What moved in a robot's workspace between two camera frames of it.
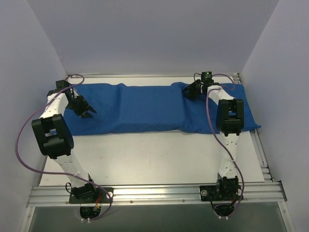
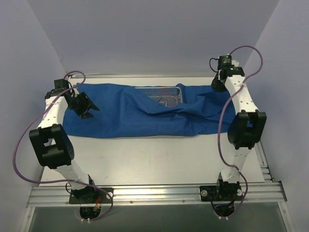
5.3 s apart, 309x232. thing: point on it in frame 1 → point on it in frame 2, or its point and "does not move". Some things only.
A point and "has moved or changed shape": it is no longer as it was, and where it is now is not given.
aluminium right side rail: [260, 151] does not move
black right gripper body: [190, 90] → [216, 84]
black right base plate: [220, 193] does not move
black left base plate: [91, 195] does not move
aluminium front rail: [157, 194] does not move
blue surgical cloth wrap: [122, 109] has moved or changed shape
